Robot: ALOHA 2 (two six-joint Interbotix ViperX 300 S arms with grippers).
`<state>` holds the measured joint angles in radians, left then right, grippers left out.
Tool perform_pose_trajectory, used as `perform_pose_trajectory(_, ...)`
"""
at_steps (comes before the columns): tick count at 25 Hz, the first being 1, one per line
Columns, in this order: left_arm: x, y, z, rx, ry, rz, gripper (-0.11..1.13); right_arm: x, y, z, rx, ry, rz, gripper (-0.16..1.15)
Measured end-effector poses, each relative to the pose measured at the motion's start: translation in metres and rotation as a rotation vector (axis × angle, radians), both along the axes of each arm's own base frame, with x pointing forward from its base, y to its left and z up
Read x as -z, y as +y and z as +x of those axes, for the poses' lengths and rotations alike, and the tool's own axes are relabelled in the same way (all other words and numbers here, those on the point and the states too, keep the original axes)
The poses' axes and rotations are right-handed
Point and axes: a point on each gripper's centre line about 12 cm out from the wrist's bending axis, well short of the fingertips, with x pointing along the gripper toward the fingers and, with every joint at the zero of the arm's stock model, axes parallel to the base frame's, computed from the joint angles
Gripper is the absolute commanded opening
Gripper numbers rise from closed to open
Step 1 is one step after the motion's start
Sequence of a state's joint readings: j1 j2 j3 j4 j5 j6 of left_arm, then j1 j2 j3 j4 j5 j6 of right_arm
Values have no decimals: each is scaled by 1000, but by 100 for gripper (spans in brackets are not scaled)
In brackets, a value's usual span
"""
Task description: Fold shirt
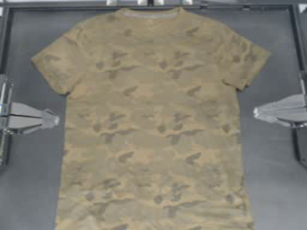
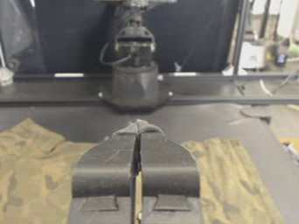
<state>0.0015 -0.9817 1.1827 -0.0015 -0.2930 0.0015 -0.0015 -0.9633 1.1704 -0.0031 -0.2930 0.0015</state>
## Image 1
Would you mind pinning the tan camouflage T-shirt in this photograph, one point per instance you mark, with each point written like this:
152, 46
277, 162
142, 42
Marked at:
151, 119

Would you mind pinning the silver frame bracket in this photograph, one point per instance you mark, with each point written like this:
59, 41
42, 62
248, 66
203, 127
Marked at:
142, 2
111, 2
159, 2
187, 2

